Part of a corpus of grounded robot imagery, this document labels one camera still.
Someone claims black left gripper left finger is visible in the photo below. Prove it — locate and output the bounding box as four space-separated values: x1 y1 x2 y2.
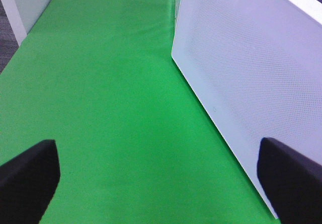
1 139 60 223

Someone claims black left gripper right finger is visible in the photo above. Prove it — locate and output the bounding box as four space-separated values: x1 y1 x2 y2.
257 137 321 223

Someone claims white microwave door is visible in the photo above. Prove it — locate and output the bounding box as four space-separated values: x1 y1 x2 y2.
172 0 321 209

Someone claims green table cloth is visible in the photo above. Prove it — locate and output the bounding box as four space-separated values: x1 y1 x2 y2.
1 0 278 223

